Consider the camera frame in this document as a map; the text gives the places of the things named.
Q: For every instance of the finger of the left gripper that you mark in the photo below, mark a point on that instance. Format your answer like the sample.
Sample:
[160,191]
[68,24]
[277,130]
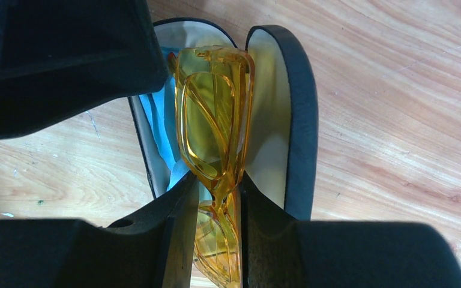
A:
[61,58]

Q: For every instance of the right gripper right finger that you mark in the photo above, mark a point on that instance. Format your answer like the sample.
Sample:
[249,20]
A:
[281,251]

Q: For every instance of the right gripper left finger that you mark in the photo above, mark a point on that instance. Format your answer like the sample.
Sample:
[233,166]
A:
[151,247]

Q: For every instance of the small blue cleaning cloth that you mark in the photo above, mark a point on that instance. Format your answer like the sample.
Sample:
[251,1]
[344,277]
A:
[157,130]

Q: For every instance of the black glasses case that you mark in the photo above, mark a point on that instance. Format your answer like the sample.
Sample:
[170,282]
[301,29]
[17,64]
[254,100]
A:
[283,143]

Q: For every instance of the orange sunglasses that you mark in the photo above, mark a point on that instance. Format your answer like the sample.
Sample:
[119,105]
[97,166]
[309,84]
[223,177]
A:
[214,87]

